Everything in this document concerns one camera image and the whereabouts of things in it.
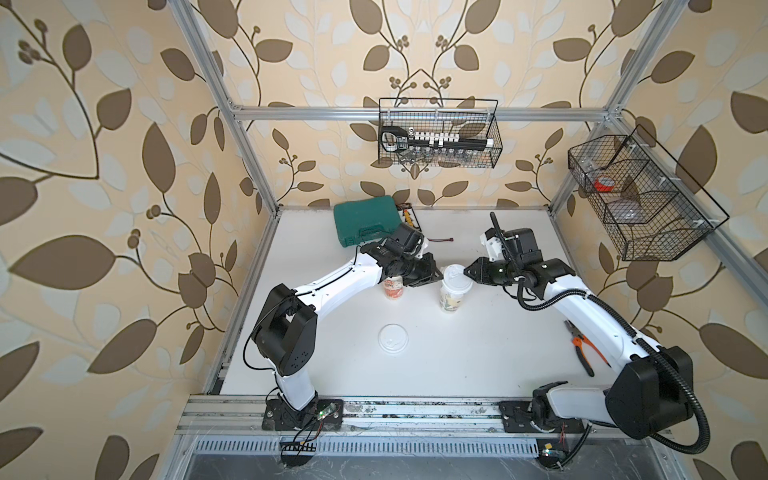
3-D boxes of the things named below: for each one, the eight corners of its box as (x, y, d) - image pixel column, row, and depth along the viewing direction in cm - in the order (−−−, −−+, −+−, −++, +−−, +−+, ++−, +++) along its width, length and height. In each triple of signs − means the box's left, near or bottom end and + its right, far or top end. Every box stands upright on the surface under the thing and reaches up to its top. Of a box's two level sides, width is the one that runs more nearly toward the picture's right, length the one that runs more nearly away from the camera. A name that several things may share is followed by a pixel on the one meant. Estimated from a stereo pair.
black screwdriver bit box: (412, 233, 116) (412, 230, 114) (396, 208, 125) (396, 204, 123) (424, 229, 117) (425, 226, 115) (408, 204, 126) (408, 200, 124)
